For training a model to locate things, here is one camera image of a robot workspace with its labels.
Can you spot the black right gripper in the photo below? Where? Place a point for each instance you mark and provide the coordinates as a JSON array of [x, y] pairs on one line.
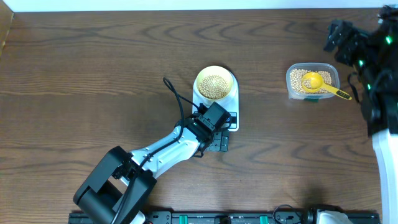
[[356, 38]]

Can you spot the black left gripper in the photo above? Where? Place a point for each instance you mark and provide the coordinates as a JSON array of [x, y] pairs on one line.
[[218, 146]]

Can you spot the yellow measuring scoop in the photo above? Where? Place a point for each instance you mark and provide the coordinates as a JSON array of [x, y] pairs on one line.
[[318, 84]]

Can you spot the yellow plastic bowl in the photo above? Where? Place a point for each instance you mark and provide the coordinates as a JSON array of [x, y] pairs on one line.
[[216, 70]]

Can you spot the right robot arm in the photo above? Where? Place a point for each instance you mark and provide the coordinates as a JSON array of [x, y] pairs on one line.
[[378, 103]]

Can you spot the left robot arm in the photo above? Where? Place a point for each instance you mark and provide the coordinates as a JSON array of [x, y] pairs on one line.
[[120, 184]]

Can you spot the white digital kitchen scale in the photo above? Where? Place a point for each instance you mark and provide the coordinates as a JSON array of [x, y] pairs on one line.
[[230, 103]]

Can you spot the soybeans in yellow bowl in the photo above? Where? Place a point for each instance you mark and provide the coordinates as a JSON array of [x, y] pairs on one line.
[[214, 87]]

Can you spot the soybeans in scoop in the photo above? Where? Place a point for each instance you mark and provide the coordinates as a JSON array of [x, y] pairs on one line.
[[307, 84]]

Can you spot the clear plastic container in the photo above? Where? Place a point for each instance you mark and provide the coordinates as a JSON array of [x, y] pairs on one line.
[[314, 67]]

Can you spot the pile of soybeans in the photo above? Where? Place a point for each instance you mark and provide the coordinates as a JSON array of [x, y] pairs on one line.
[[296, 78]]

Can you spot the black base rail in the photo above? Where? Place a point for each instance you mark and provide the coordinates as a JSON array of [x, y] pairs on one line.
[[166, 217]]

